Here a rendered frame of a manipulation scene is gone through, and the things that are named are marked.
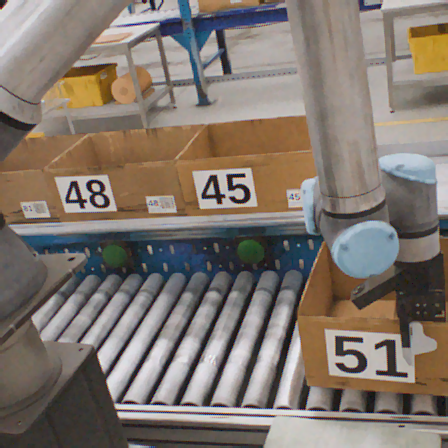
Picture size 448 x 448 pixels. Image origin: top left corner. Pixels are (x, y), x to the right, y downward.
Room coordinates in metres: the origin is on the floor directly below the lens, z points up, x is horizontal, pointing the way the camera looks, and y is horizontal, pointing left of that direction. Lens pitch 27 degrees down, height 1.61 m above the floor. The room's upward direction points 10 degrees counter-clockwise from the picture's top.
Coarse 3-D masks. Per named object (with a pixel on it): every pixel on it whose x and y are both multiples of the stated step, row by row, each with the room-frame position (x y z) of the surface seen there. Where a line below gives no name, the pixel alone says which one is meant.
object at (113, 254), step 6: (108, 246) 1.56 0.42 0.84; (114, 246) 1.56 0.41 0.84; (120, 246) 1.56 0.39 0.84; (108, 252) 1.56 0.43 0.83; (114, 252) 1.55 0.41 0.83; (120, 252) 1.55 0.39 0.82; (108, 258) 1.56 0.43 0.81; (114, 258) 1.55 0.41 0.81; (120, 258) 1.55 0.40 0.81; (126, 258) 1.55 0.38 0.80; (114, 264) 1.56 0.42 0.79; (120, 264) 1.55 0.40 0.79
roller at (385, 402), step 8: (376, 392) 0.94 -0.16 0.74; (384, 392) 0.92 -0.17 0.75; (376, 400) 0.91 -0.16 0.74; (384, 400) 0.90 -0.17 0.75; (392, 400) 0.90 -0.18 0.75; (400, 400) 0.91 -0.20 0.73; (376, 408) 0.89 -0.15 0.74; (384, 408) 0.88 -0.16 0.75; (392, 408) 0.88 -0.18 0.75; (400, 408) 0.89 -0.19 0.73
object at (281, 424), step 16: (272, 432) 0.87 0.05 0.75; (288, 432) 0.86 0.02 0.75; (304, 432) 0.85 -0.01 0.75; (320, 432) 0.85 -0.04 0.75; (336, 432) 0.84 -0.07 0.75; (352, 432) 0.83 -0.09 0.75; (368, 432) 0.83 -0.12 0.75; (384, 432) 0.82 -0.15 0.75; (400, 432) 0.82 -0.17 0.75; (416, 432) 0.81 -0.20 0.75
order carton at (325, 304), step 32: (320, 256) 1.19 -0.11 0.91; (320, 288) 1.15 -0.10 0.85; (352, 288) 1.23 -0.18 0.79; (320, 320) 0.96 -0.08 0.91; (352, 320) 0.94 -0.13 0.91; (384, 320) 0.92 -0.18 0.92; (416, 320) 0.90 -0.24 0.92; (320, 352) 0.96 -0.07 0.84; (320, 384) 0.97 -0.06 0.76; (352, 384) 0.94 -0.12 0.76; (384, 384) 0.92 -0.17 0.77; (416, 384) 0.90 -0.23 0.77
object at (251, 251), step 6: (246, 240) 1.45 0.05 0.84; (252, 240) 1.44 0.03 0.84; (240, 246) 1.45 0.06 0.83; (246, 246) 1.44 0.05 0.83; (252, 246) 1.44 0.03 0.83; (258, 246) 1.43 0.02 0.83; (240, 252) 1.45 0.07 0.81; (246, 252) 1.44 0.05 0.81; (252, 252) 1.44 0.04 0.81; (258, 252) 1.43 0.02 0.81; (246, 258) 1.44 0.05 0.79; (252, 258) 1.44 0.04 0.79; (258, 258) 1.44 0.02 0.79
